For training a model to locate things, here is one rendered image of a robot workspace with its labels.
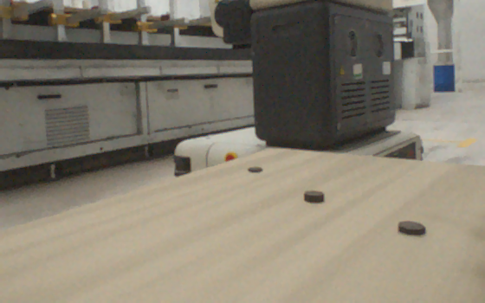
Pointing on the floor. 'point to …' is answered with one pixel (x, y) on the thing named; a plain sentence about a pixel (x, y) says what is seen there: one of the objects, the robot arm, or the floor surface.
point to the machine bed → (112, 108)
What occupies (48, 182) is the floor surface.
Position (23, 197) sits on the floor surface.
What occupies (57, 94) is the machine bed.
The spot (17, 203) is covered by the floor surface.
